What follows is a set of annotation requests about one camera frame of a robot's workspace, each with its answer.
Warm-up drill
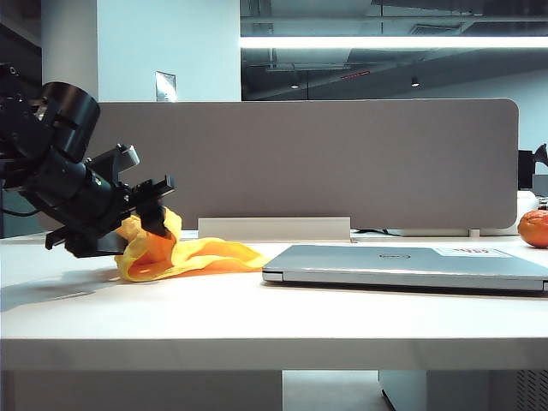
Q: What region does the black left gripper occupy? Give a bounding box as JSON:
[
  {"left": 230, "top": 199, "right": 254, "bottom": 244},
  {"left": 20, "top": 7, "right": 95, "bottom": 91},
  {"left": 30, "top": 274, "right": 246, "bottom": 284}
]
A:
[{"left": 24, "top": 147, "right": 178, "bottom": 259}]

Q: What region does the yellow cloth rag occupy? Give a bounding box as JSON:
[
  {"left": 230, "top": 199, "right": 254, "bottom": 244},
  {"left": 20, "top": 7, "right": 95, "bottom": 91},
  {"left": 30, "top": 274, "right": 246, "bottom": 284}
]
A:
[{"left": 113, "top": 205, "right": 269, "bottom": 283}]

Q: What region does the black monitor on arm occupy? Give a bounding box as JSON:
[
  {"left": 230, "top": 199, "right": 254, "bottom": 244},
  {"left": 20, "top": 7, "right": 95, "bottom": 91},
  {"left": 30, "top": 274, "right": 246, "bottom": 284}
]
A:
[{"left": 518, "top": 144, "right": 548, "bottom": 191}]

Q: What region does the silver closed laptop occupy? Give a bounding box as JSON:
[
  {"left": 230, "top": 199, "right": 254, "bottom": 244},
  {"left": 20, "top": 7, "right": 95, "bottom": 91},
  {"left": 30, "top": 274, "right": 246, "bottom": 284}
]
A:
[{"left": 261, "top": 244, "right": 548, "bottom": 295}]

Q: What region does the grey fabric desk divider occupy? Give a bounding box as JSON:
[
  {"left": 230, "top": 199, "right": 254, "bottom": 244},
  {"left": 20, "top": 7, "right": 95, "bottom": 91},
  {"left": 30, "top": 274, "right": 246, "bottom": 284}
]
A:
[{"left": 36, "top": 98, "right": 521, "bottom": 234}]

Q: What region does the long white ceiling light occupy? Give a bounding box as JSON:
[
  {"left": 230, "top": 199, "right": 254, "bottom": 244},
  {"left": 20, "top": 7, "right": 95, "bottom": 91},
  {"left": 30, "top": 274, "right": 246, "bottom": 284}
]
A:
[{"left": 239, "top": 35, "right": 548, "bottom": 51}]

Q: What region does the white sticker with red print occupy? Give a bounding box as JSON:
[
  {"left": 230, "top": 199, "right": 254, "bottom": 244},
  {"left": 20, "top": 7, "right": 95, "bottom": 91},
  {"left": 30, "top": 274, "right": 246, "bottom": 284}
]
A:
[{"left": 435, "top": 247, "right": 515, "bottom": 259}]

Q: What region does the orange tangerine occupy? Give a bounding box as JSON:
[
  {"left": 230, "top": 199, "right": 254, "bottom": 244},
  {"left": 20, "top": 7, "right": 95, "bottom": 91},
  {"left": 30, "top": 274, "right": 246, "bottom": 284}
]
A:
[{"left": 517, "top": 210, "right": 548, "bottom": 249}]

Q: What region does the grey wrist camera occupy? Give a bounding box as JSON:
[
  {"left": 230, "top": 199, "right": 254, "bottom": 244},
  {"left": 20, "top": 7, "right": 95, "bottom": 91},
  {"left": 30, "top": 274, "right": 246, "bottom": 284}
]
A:
[{"left": 91, "top": 144, "right": 141, "bottom": 183}]

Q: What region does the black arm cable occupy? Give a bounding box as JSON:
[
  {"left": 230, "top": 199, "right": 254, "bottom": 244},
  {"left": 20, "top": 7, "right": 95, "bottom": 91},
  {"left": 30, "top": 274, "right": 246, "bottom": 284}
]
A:
[{"left": 0, "top": 204, "right": 40, "bottom": 217}]

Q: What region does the silver wall plate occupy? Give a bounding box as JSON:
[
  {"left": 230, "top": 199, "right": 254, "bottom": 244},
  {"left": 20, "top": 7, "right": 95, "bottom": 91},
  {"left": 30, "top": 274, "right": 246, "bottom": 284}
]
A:
[{"left": 155, "top": 70, "right": 178, "bottom": 103}]

